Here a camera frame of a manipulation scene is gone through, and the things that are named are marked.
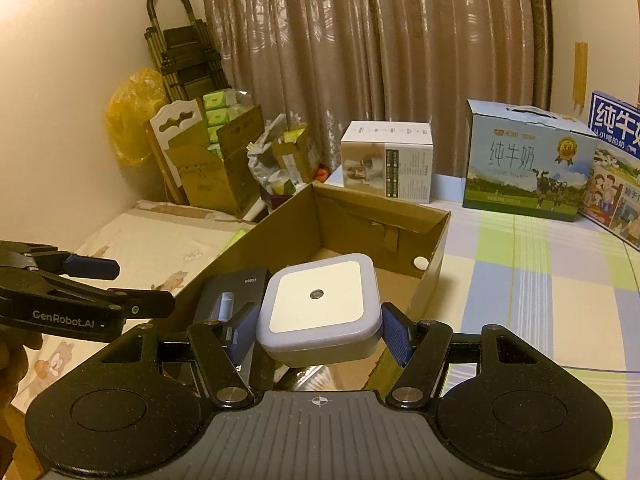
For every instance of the yellow plastic bag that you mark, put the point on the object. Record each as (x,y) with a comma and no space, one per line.
(130,115)

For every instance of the green milk gift box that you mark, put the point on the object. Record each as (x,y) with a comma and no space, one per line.
(520,160)

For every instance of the white square night light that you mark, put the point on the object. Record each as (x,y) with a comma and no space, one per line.
(315,320)

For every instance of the white product box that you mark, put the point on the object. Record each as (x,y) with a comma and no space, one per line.
(385,160)

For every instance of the small brown carton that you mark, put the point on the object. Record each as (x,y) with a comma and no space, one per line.
(295,155)

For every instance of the brown cardboard box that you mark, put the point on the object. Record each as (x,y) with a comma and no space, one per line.
(350,215)

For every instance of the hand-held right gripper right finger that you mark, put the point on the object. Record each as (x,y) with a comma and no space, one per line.
(395,335)

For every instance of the black product box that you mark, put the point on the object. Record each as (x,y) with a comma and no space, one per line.
(235,285)

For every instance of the checked tablecloth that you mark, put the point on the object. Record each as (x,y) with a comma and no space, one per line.
(540,285)

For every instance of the white plastic bag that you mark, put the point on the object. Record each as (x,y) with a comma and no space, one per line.
(265,165)

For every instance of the blue milk gift box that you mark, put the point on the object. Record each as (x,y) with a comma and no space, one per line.
(615,175)

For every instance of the brown patterned curtain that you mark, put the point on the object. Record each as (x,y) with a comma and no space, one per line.
(375,50)

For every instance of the folded dark step ladder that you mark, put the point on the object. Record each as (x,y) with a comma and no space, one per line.
(185,50)

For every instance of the open tissue carton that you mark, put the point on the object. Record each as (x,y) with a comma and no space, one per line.
(220,170)

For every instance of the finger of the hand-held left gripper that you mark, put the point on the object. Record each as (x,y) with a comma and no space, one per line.
(90,267)
(145,304)

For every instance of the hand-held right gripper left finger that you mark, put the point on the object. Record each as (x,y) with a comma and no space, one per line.
(245,332)

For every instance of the yellow wall strip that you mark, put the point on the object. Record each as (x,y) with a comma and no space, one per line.
(580,75)

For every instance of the person's left hand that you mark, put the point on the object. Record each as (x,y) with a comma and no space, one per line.
(15,360)

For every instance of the stack of green tissue packs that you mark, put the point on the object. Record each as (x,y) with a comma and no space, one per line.
(222,110)

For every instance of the small orange object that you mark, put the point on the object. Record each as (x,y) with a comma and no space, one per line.
(322,174)

